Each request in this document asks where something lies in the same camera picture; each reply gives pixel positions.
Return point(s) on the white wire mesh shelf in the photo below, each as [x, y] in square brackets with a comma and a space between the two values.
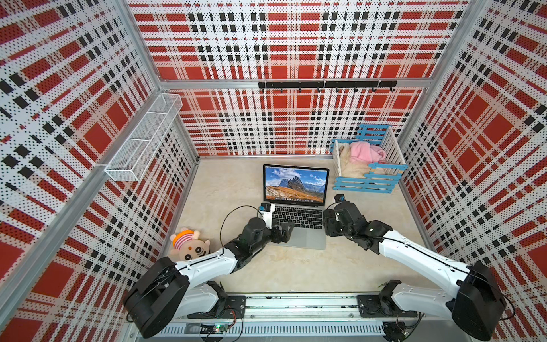
[131, 161]

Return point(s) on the silver laptop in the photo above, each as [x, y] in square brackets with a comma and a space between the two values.
[299, 194]

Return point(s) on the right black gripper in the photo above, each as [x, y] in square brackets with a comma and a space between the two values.
[329, 225]

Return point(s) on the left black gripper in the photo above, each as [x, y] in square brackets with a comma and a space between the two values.
[285, 235]

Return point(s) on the pink cloth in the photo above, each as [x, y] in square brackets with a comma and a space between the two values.
[362, 151]

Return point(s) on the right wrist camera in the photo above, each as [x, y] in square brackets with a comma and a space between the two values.
[339, 198]

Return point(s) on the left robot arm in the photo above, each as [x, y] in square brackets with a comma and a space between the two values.
[169, 289]

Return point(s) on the black hook rail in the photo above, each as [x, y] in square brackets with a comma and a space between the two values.
[337, 85]

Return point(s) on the blue white storage crate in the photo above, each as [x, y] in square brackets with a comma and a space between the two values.
[385, 175]

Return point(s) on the beige cloth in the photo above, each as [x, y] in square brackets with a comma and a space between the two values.
[351, 169]

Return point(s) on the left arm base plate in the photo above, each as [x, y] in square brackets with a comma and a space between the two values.
[224, 309]

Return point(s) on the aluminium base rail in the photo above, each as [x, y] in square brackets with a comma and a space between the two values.
[311, 317]

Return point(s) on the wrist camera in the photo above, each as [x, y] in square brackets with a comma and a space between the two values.
[266, 210]
[339, 198]

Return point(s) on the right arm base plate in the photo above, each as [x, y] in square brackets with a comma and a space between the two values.
[370, 306]

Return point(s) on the cartoon face plush toy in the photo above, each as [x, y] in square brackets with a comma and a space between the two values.
[187, 245]

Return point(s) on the green circuit board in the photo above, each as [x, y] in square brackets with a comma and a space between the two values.
[214, 329]

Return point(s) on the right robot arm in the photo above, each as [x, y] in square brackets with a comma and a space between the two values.
[468, 295]

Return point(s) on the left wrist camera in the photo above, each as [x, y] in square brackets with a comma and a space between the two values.
[266, 210]

